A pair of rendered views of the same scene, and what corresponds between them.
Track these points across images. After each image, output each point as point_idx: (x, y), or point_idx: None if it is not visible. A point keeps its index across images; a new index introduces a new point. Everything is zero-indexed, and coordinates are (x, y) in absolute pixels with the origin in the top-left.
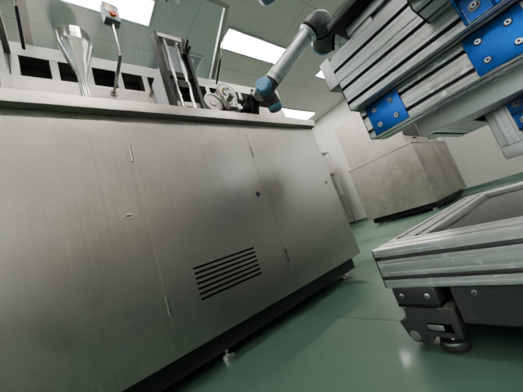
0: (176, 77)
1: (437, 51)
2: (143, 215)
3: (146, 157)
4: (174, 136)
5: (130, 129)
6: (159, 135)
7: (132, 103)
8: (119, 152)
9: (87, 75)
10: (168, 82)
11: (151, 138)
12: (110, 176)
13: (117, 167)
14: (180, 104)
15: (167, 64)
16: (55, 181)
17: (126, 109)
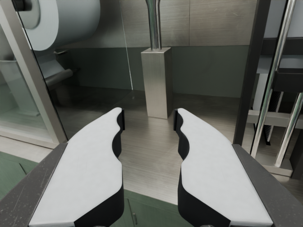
0: (279, 61)
1: None
2: None
3: (148, 225)
4: (183, 223)
5: (136, 202)
6: (165, 216)
7: (134, 194)
8: (126, 214)
9: (158, 2)
10: (245, 85)
11: (155, 215)
12: (120, 224)
13: (124, 221)
14: (254, 122)
15: (282, 6)
16: None
17: (127, 197)
